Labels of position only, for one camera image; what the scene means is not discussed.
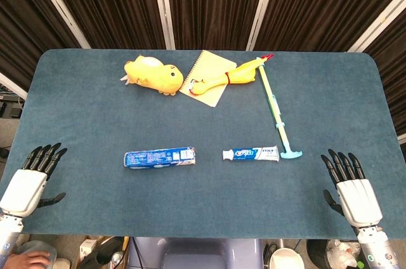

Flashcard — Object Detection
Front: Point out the yellow spiral notebook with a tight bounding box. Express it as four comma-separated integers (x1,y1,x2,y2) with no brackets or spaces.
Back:
178,49,238,108

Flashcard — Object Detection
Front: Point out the white blue toothpaste tube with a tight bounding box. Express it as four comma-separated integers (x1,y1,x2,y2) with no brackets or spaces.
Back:
221,145,280,162

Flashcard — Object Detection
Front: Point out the clear plastic jug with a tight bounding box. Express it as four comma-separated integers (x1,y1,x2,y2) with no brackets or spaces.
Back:
14,240,58,269

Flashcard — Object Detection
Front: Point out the black trash bin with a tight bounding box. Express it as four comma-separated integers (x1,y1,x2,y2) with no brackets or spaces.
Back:
306,239,365,269

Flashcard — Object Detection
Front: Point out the dark brown pleated curtain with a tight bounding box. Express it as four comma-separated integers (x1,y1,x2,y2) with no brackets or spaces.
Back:
0,0,406,136

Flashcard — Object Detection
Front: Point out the black floor equipment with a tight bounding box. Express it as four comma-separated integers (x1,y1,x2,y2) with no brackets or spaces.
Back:
0,100,23,119

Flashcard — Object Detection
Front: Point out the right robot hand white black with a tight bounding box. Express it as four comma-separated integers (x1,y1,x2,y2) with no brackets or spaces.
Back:
320,148,383,228

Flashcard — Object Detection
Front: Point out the yellow rubber chicken toy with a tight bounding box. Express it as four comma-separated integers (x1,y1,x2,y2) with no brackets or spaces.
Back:
189,54,274,96

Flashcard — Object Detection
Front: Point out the blue table mat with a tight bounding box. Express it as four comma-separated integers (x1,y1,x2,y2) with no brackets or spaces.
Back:
0,48,406,240

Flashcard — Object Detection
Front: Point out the person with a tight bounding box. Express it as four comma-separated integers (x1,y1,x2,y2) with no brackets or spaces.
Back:
3,251,51,269

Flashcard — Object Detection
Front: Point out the blue toothpaste box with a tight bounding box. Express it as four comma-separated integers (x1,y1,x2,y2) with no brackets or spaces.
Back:
122,146,197,171

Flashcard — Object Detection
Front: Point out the green and teal stick tool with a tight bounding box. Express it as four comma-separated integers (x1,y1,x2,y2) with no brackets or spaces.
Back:
257,65,303,159

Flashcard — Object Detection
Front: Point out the white partition post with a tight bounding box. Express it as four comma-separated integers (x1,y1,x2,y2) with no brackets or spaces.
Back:
246,0,280,51
0,72,28,100
150,0,176,50
27,0,92,49
347,0,406,53

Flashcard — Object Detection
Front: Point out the yellow plush dinosaur toy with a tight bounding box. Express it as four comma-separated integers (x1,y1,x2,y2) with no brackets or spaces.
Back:
119,55,184,96

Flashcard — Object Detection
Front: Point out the black bag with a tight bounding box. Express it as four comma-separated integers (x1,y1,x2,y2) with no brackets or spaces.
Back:
79,236,128,269

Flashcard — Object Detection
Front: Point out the white bowl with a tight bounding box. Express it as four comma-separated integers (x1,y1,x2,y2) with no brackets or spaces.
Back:
268,247,306,269

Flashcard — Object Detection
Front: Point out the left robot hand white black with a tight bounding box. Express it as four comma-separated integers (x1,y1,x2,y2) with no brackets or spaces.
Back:
0,142,68,218

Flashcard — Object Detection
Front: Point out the lavender robot base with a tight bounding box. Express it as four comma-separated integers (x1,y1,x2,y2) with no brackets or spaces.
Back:
126,236,264,269

